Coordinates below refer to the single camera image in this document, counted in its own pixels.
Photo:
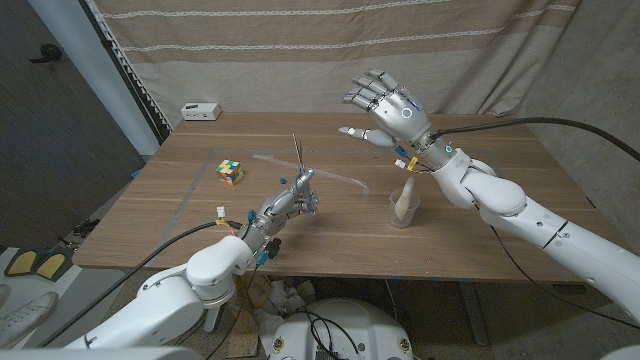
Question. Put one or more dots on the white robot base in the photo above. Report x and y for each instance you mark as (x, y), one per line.
(350, 325)

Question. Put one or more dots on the beige striped curtain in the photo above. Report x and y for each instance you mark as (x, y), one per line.
(325, 65)

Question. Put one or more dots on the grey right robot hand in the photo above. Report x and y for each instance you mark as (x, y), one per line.
(405, 117)

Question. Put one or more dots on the black zigzag edge strip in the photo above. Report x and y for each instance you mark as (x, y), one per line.
(135, 80)

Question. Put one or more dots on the clear tape strip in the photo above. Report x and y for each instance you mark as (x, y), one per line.
(340, 176)

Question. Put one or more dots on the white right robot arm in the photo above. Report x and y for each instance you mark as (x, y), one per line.
(515, 205)

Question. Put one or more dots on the clear plastic cup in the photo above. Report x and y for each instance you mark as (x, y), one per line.
(402, 222)

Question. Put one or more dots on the white power strip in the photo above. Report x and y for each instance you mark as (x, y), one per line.
(200, 111)

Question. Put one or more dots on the small blue floor scrap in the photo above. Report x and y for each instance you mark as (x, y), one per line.
(136, 173)

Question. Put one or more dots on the cream curved stick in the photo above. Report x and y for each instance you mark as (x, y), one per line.
(405, 197)

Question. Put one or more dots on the white sneaker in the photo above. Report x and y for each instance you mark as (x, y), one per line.
(27, 320)

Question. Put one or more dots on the yellow and black foot pedal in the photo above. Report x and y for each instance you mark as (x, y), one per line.
(21, 262)
(52, 265)

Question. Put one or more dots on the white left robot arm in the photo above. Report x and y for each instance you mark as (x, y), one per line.
(165, 305)

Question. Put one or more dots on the black floor clutter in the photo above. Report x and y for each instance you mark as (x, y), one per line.
(86, 227)

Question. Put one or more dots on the crumpled white paper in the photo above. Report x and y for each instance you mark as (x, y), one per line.
(285, 302)

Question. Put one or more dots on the orange and grey scissors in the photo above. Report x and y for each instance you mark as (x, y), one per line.
(299, 152)

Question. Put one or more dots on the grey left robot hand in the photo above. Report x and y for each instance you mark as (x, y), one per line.
(275, 205)

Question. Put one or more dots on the grey metal table leg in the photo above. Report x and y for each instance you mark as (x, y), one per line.
(472, 315)

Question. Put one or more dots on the Rubik's cube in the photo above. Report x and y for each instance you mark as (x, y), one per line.
(230, 172)

